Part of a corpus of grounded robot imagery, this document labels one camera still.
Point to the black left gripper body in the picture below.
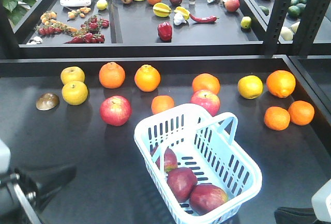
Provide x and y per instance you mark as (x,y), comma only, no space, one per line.
(12,196)

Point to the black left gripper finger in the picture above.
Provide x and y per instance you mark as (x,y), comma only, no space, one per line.
(41,184)

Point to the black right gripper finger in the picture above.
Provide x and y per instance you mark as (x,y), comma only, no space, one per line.
(295,215)

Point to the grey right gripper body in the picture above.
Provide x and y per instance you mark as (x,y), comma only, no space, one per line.
(321,202)

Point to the dark red apple front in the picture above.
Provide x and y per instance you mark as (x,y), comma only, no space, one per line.
(207,197)

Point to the dark red apple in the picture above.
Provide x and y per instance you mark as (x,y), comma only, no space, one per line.
(182,181)
(207,197)
(170,160)

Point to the light blue plastic basket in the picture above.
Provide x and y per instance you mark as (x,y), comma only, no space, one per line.
(206,144)

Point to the brown mushroom cap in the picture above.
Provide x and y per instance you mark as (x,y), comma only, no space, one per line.
(47,101)

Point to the small orange front right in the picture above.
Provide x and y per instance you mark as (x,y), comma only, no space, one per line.
(301,112)

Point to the small orange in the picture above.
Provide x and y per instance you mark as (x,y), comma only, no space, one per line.
(301,112)
(276,118)

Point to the yellow pear front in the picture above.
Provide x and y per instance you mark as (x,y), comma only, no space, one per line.
(75,92)

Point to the yellow pear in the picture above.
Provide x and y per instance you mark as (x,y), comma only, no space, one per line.
(75,92)
(73,73)

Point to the small orange front left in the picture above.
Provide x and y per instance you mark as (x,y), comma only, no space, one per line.
(276,118)

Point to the pink red apple left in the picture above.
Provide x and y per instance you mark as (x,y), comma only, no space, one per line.
(115,110)

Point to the pink red apple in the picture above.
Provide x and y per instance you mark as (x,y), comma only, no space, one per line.
(115,110)
(206,99)

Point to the wooden black-framed display stand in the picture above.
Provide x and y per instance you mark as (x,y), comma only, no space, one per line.
(112,184)

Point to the yellow pear back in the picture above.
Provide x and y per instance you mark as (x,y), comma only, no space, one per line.
(73,73)

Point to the large orange right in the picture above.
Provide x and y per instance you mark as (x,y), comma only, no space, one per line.
(281,83)

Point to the yellow orange citrus fruit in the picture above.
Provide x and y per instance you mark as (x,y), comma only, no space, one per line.
(250,87)

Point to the pink red apple right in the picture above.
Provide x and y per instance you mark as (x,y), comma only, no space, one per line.
(206,99)

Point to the orange behind pink apple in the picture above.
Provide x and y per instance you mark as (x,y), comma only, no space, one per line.
(206,81)

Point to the red bell pepper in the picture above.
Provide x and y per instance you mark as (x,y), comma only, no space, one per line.
(165,31)

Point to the garlic bulb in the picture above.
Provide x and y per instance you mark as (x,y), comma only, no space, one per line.
(179,19)

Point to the red chili pepper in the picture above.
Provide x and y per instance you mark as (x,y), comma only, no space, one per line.
(210,19)

